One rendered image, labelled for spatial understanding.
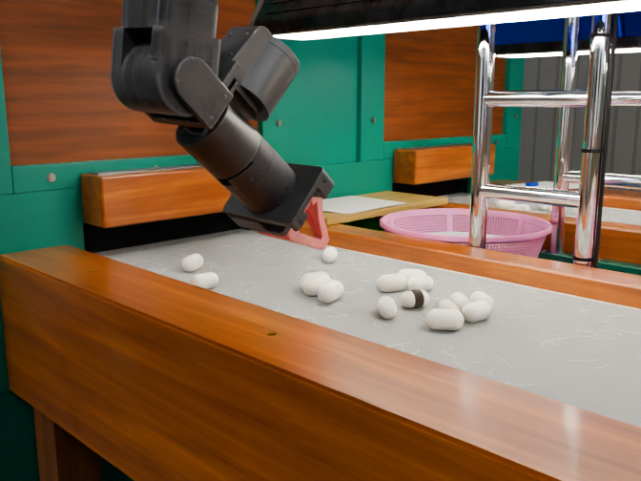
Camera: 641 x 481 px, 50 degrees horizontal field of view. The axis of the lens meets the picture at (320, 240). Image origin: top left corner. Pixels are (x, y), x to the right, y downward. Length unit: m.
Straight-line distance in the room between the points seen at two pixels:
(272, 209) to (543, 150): 2.00
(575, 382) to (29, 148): 0.72
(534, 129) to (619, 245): 1.48
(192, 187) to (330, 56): 0.42
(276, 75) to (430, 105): 0.95
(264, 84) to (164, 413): 0.31
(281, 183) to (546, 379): 0.28
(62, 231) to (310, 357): 0.54
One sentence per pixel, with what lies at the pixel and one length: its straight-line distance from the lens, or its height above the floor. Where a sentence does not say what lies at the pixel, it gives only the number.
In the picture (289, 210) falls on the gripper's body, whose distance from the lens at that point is 0.63.
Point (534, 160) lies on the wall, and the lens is 2.60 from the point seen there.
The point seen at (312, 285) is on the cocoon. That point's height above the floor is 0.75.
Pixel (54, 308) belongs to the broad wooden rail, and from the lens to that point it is 0.83.
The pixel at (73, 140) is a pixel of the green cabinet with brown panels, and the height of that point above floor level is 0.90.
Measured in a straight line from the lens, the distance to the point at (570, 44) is 1.15.
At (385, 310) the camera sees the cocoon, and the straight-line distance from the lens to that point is 0.70.
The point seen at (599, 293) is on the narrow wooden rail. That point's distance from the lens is 0.82.
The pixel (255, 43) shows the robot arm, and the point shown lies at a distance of 0.62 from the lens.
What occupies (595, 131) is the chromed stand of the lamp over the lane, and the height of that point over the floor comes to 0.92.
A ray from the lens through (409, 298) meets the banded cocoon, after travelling 0.74.
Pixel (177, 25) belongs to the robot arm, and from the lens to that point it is 0.55.
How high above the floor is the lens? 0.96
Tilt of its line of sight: 11 degrees down
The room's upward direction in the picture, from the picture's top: straight up
